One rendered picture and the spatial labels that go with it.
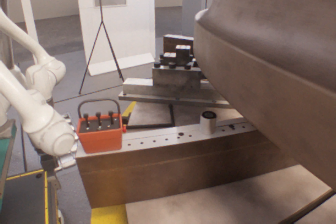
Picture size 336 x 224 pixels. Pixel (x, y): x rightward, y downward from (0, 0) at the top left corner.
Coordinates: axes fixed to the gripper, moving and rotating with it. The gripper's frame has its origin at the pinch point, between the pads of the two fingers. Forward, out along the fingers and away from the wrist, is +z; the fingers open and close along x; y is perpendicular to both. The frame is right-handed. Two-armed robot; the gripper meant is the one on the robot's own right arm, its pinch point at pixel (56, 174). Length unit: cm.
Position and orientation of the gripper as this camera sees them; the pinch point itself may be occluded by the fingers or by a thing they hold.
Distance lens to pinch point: 103.1
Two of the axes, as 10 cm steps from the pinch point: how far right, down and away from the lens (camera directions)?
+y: -9.0, 2.0, -3.8
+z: 0.0, 8.9, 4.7
